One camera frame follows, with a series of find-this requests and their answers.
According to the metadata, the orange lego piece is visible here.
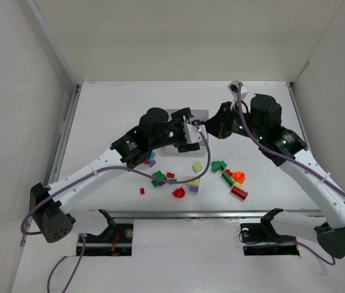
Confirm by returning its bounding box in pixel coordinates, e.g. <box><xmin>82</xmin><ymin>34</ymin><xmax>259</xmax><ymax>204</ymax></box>
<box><xmin>232</xmin><ymin>172</ymin><xmax>246</xmax><ymax>184</ymax></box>

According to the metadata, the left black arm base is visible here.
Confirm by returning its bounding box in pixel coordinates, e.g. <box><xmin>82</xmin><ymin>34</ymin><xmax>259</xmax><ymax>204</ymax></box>
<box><xmin>72</xmin><ymin>209</ymin><xmax>133</xmax><ymax>256</ymax></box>

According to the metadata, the pale lime lego brick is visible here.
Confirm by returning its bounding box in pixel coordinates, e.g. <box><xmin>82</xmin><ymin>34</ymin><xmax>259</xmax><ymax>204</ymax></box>
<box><xmin>233</xmin><ymin>182</ymin><xmax>244</xmax><ymax>190</ymax></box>

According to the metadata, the metal rail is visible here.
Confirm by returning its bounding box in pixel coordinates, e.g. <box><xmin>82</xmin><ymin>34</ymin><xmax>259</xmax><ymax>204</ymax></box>
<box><xmin>57</xmin><ymin>81</ymin><xmax>320</xmax><ymax>218</ymax></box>

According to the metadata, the lime green lego brick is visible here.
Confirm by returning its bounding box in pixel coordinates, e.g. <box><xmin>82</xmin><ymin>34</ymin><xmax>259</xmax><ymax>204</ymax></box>
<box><xmin>192</xmin><ymin>162</ymin><xmax>204</xmax><ymax>173</ymax></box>

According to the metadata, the red round lego piece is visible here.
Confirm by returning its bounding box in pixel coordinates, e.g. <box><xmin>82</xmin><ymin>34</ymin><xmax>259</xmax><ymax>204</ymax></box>
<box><xmin>172</xmin><ymin>187</ymin><xmax>186</xmax><ymax>198</ymax></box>

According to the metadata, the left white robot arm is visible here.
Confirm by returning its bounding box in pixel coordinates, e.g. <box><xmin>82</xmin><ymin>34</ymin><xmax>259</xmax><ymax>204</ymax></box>
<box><xmin>27</xmin><ymin>107</ymin><xmax>207</xmax><ymax>243</ymax></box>

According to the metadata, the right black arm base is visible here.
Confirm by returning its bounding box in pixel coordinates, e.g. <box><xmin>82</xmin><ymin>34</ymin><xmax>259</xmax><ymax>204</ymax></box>
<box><xmin>238</xmin><ymin>208</ymin><xmax>300</xmax><ymax>256</ymax></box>

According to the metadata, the purple cable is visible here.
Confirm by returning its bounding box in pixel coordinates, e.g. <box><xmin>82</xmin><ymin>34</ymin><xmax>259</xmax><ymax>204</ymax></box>
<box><xmin>22</xmin><ymin>119</ymin><xmax>212</xmax><ymax>293</ymax></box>
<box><xmin>232</xmin><ymin>82</ymin><xmax>345</xmax><ymax>266</ymax></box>

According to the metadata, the lime and purple lego stack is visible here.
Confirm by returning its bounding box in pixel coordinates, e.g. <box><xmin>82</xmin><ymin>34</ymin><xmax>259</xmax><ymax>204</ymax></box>
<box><xmin>187</xmin><ymin>176</ymin><xmax>201</xmax><ymax>194</ymax></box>

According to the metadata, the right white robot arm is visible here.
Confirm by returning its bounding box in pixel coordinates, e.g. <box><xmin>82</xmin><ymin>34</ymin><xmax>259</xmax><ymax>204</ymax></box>
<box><xmin>204</xmin><ymin>94</ymin><xmax>345</xmax><ymax>259</ymax></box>

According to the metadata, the white divided sorting container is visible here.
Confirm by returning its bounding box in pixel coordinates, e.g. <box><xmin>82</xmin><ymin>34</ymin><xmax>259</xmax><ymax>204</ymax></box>
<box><xmin>162</xmin><ymin>109</ymin><xmax>209</xmax><ymax>157</ymax></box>

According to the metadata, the green lego brick stack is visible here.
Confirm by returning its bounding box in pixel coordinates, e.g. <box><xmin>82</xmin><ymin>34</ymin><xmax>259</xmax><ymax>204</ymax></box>
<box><xmin>151</xmin><ymin>170</ymin><xmax>168</xmax><ymax>188</ymax></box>

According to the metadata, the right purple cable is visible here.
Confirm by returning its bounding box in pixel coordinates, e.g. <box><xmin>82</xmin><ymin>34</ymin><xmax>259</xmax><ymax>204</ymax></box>
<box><xmin>232</xmin><ymin>82</ymin><xmax>345</xmax><ymax>266</ymax></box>

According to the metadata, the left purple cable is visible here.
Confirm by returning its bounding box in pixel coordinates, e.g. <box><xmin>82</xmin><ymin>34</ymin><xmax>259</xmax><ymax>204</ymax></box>
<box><xmin>22</xmin><ymin>119</ymin><xmax>212</xmax><ymax>293</ymax></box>

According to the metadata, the long green lego brick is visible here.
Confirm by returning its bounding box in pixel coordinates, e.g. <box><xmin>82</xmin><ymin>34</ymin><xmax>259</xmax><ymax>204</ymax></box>
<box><xmin>221</xmin><ymin>172</ymin><xmax>235</xmax><ymax>186</ymax></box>

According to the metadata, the green lego cluster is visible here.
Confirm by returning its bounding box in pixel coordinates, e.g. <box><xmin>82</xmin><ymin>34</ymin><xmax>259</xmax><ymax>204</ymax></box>
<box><xmin>211</xmin><ymin>161</ymin><xmax>227</xmax><ymax>172</ymax></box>

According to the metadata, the small red brick by orange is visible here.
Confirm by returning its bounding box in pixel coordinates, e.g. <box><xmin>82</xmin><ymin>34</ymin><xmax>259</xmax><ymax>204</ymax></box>
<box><xmin>225</xmin><ymin>169</ymin><xmax>233</xmax><ymax>177</ymax></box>

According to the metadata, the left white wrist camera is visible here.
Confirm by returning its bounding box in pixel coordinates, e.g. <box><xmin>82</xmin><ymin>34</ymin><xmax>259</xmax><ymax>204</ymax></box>
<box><xmin>183</xmin><ymin>122</ymin><xmax>207</xmax><ymax>143</ymax></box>

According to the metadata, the small purple lego brick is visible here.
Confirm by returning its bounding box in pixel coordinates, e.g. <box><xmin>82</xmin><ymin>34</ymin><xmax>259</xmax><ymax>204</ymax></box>
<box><xmin>148</xmin><ymin>160</ymin><xmax>156</xmax><ymax>167</ymax></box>

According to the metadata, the large red lego brick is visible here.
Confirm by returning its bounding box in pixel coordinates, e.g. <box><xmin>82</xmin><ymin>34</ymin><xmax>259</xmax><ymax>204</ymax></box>
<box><xmin>230</xmin><ymin>186</ymin><xmax>248</xmax><ymax>200</ymax></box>

